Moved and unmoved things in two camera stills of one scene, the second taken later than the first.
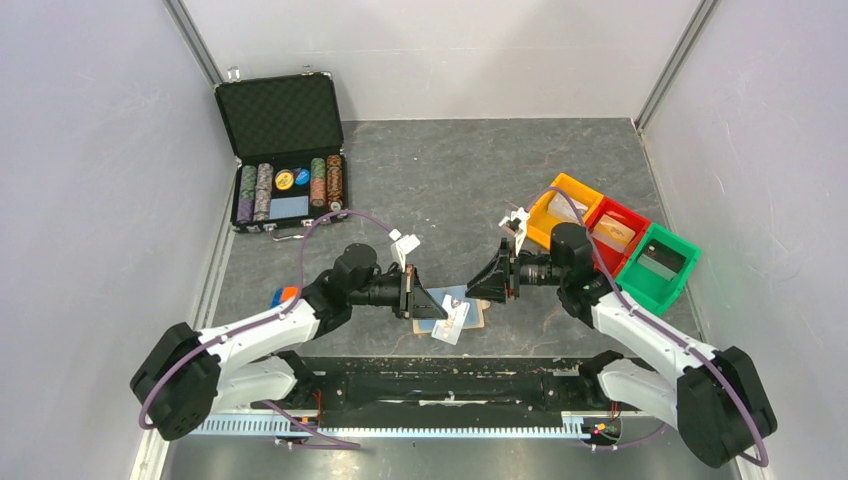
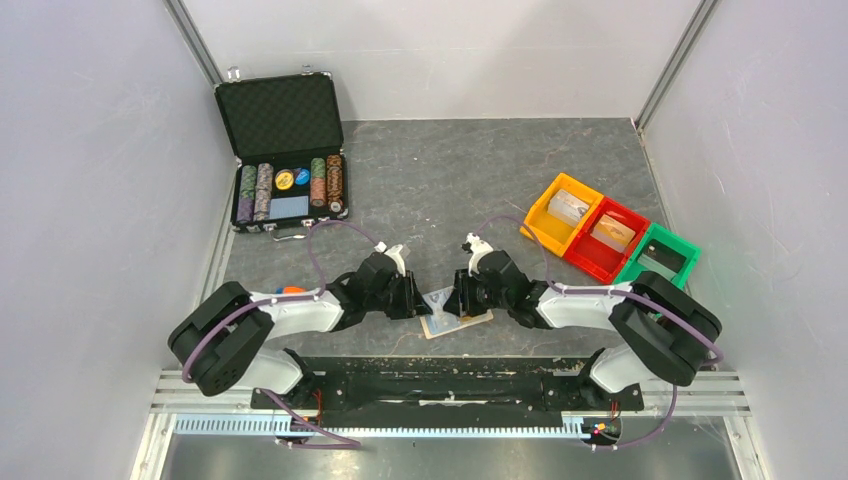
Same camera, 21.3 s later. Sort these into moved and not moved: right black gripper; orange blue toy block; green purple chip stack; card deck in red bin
Moved: right black gripper
Not moved: orange blue toy block; green purple chip stack; card deck in red bin
